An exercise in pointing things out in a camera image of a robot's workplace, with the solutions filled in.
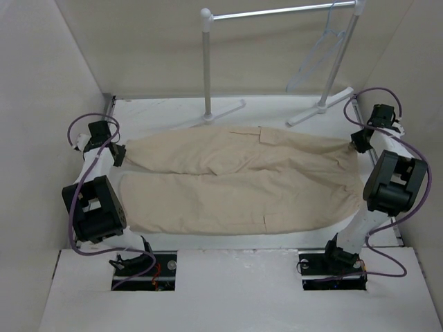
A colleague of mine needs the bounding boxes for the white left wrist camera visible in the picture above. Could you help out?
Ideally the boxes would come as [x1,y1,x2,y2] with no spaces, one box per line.
[71,133,90,152]

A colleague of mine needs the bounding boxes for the light blue wire hanger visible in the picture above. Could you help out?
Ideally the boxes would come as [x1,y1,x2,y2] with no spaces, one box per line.
[285,1,346,93]

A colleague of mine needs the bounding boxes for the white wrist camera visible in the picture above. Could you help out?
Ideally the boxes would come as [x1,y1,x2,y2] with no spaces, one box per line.
[71,133,90,152]
[392,120,405,138]

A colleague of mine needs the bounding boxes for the beige trousers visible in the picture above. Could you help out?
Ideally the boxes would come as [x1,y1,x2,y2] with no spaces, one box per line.
[119,127,363,235]

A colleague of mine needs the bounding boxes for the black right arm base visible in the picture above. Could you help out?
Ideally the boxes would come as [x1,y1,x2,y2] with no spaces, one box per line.
[296,250,368,291]

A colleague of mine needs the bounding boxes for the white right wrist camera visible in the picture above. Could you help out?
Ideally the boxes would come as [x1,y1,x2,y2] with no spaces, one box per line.
[392,120,405,138]

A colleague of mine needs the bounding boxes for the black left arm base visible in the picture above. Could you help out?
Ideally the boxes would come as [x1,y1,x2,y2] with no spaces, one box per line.
[109,251,178,292]

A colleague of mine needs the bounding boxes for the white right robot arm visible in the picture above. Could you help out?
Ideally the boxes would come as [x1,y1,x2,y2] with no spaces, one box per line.
[320,104,428,274]

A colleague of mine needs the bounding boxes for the white clothes rack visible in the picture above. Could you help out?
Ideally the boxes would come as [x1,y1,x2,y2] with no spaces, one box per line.
[167,0,368,136]

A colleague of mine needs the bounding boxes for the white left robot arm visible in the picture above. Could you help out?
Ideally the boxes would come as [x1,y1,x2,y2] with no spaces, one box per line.
[62,118,156,277]

